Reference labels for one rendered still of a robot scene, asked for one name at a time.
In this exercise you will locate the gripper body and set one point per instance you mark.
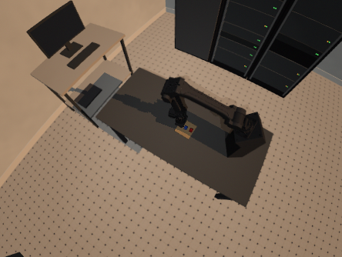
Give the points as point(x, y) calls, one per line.
point(181, 123)

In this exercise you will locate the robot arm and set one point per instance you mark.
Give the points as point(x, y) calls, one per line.
point(175, 88)

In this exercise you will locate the tan flat mat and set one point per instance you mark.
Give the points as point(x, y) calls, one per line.
point(184, 132)

